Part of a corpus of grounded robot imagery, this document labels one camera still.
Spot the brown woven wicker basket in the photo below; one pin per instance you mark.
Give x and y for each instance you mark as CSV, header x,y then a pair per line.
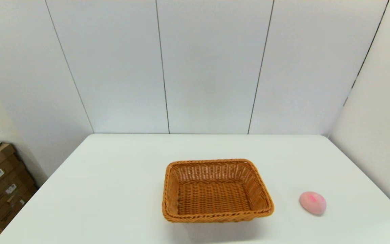
x,y
215,196

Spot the pink peach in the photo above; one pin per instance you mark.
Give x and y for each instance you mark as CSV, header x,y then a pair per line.
x,y
312,204

